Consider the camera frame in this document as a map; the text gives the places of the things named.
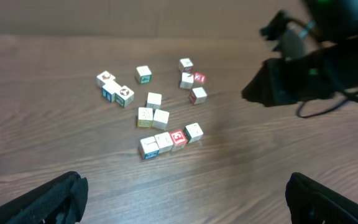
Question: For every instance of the wooden block ice cream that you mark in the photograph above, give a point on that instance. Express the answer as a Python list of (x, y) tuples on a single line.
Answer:
[(161, 118)]

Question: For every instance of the wooden block round picture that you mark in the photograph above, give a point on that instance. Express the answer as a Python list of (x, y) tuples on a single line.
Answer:
[(124, 96)]

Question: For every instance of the wooden block yellow side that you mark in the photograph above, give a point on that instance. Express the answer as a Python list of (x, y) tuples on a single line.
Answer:
[(145, 117)]

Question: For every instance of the wooden block green side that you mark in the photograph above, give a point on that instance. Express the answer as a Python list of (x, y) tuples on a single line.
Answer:
[(144, 75)]

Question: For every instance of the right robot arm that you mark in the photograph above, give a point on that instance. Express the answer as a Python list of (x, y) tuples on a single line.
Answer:
[(336, 22)]

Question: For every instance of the wooden block letter blue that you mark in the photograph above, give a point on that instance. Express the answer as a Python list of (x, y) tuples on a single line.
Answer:
[(109, 90)]

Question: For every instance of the plain wooden block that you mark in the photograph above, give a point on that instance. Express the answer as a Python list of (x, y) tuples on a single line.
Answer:
[(164, 142)]

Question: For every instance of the wooden block teal side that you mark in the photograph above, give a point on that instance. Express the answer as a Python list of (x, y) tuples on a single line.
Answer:
[(193, 132)]

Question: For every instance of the wooden block red side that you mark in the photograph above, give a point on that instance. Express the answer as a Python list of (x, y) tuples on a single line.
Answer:
[(185, 65)]

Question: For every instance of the wooden block blue side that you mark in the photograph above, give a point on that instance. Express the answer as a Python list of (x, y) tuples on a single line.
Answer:
[(149, 148)]

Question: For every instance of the wooden block fish picture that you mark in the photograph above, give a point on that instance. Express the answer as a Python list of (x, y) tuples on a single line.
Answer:
[(154, 100)]

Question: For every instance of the wooden block pretzel picture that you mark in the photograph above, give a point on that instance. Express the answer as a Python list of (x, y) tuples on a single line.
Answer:
[(197, 96)]

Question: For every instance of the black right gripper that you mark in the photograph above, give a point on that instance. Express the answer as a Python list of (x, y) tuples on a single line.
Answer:
[(318, 75)]

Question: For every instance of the wooden block brown picture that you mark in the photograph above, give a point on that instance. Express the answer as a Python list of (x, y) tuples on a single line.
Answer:
[(104, 78)]

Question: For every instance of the wooden block brush picture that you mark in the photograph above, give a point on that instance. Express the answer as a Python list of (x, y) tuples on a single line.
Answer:
[(187, 81)]

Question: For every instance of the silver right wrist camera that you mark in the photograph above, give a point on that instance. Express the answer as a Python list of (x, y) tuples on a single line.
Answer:
[(289, 33)]

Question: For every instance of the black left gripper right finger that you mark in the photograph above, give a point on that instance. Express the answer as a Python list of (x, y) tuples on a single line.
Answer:
[(310, 202)]

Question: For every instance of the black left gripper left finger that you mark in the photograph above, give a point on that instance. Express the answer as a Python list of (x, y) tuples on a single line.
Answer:
[(61, 200)]

